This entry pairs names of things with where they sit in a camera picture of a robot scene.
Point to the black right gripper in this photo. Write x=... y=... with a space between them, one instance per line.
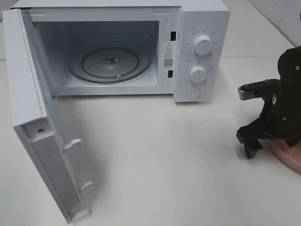
x=280 y=117

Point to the pink round plate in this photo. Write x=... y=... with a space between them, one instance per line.
x=290 y=156

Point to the round white door button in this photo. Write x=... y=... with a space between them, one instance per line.
x=193 y=93

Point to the white microwave door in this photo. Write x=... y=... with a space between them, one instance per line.
x=34 y=115

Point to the lower white microwave knob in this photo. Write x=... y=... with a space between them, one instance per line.
x=198 y=74

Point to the white microwave knob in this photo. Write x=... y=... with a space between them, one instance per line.
x=198 y=74
x=202 y=44

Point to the upper white microwave knob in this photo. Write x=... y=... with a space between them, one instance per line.
x=202 y=44

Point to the white microwave oven body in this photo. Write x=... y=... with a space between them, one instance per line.
x=168 y=26

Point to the glass microwave turntable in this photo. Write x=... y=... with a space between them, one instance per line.
x=109 y=61

